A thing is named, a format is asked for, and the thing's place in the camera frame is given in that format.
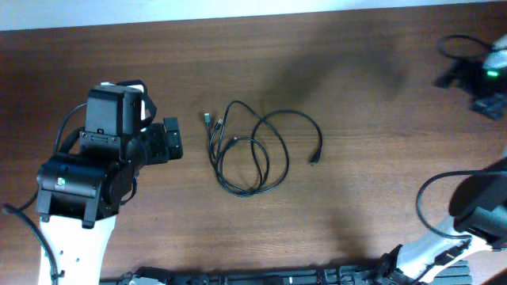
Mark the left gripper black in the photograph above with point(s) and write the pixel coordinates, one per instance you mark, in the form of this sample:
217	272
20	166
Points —
156	134

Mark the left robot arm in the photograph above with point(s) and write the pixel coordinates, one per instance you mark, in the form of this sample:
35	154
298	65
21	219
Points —
93	173

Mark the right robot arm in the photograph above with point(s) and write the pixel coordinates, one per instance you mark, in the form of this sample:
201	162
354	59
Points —
477	209

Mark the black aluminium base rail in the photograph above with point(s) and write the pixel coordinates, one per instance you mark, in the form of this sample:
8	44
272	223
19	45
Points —
309	276

